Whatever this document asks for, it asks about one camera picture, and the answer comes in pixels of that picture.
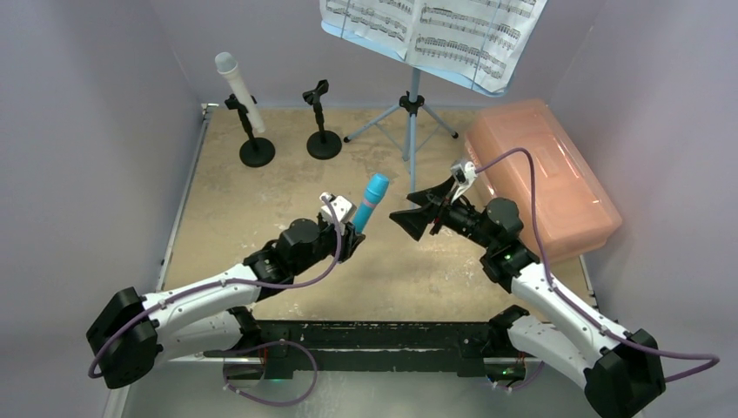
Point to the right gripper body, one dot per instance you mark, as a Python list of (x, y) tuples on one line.
[(436, 212)]

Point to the white toy microphone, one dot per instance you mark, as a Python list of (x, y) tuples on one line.
[(227, 67)]

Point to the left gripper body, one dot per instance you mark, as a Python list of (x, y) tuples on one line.
[(345, 241)]

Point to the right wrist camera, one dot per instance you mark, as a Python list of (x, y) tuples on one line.
[(464, 174)]

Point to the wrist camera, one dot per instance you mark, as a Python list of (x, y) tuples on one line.
[(336, 208), (464, 174)]

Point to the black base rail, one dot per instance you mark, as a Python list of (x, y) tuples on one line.
[(467, 349)]

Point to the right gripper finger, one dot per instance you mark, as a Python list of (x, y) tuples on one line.
[(415, 221), (438, 195)]

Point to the pink plastic storage box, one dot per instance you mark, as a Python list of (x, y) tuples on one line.
[(564, 208)]

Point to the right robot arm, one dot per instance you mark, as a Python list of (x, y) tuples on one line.
[(616, 369)]

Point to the sheet music pages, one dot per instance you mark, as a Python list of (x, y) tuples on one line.
[(438, 34)]

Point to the blue toy microphone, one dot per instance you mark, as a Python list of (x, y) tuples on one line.
[(374, 192)]

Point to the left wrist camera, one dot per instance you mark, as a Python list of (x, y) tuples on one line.
[(336, 208)]

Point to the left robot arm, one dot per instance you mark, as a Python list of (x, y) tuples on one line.
[(136, 332)]

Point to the light blue music stand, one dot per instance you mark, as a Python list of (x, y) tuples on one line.
[(411, 115)]

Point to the aluminium frame rail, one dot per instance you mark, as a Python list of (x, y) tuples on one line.
[(117, 398)]

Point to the black mic stand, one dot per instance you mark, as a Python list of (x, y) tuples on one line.
[(322, 144), (255, 151)]

